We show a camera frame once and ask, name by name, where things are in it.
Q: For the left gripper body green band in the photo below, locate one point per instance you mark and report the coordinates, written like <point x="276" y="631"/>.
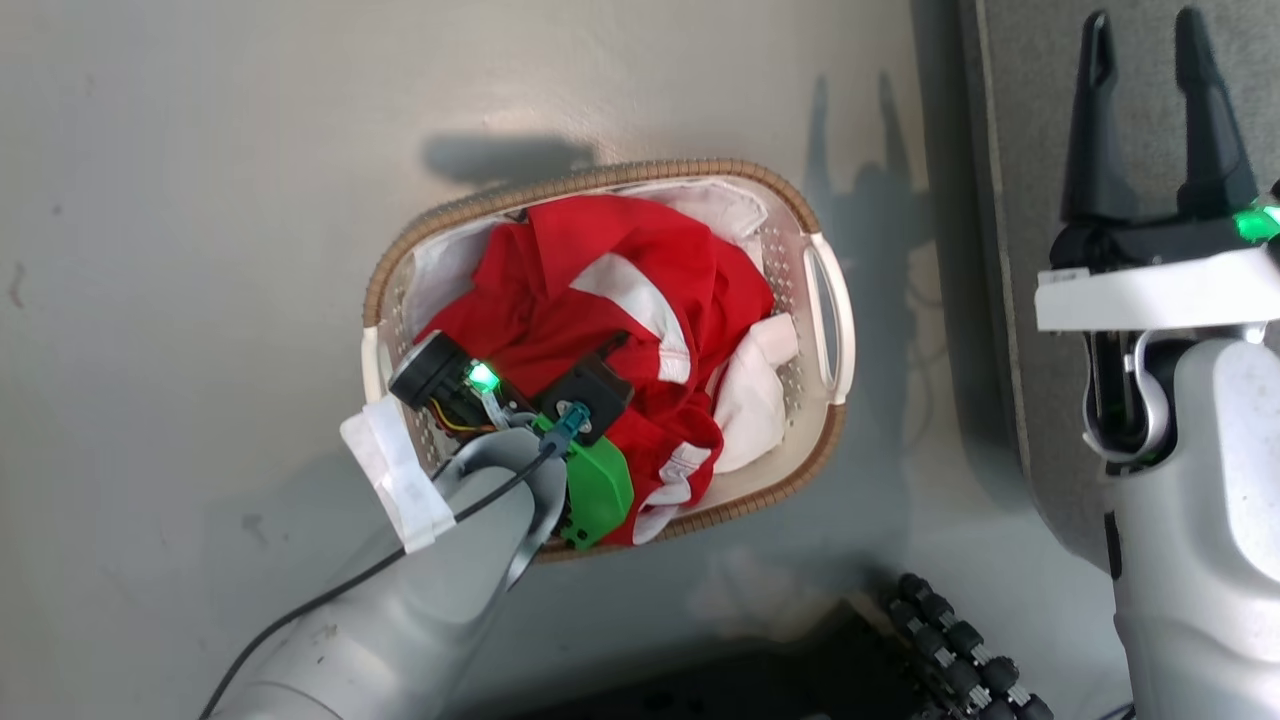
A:
<point x="600" y="490"/>

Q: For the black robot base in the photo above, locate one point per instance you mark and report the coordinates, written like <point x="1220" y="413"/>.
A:
<point x="780" y="680"/>

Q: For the white basket brown woven rim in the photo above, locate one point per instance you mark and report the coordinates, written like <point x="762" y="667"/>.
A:
<point x="790" y="270"/>

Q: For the white tape label strip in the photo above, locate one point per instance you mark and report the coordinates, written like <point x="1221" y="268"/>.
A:
<point x="400" y="490"/>

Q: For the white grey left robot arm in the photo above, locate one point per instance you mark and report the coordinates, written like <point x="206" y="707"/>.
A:
<point x="400" y="620"/>

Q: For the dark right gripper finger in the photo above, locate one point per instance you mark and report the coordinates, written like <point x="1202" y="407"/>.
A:
<point x="1212" y="140"/>
<point x="1095" y="150"/>

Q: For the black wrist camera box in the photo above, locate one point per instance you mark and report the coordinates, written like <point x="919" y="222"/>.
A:
<point x="590" y="395"/>

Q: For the grey fabric sofa seat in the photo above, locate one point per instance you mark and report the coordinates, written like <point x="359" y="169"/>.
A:
<point x="1020" y="300"/>

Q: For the black roller omni wheel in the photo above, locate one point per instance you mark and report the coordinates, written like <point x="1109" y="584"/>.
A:
<point x="950" y="640"/>

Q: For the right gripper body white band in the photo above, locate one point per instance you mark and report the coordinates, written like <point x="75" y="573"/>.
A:
<point x="1150" y="285"/>

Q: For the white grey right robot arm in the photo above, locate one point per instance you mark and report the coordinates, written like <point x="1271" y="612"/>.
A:
<point x="1200" y="560"/>

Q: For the red garment white trim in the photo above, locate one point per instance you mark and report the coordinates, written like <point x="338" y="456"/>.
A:
<point x="560" y="300"/>

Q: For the white fabric basket liner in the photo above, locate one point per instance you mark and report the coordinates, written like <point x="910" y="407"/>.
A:
<point x="440" y="270"/>

